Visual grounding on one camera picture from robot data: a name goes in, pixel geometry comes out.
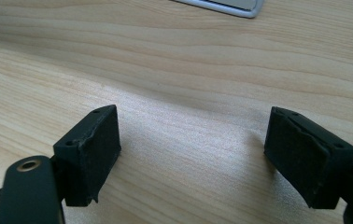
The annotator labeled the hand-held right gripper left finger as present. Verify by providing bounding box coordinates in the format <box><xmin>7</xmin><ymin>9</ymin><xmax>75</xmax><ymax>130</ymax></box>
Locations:
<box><xmin>52</xmin><ymin>104</ymin><xmax>122</xmax><ymax>208</ymax></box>

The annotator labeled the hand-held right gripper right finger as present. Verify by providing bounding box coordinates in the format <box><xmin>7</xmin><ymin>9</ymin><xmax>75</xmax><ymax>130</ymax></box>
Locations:
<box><xmin>263</xmin><ymin>105</ymin><xmax>353</xmax><ymax>210</ymax></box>

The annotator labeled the white wire rack with tray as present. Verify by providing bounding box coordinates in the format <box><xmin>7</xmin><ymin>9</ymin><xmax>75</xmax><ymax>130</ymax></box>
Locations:
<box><xmin>172</xmin><ymin>0</ymin><xmax>265</xmax><ymax>19</ymax></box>

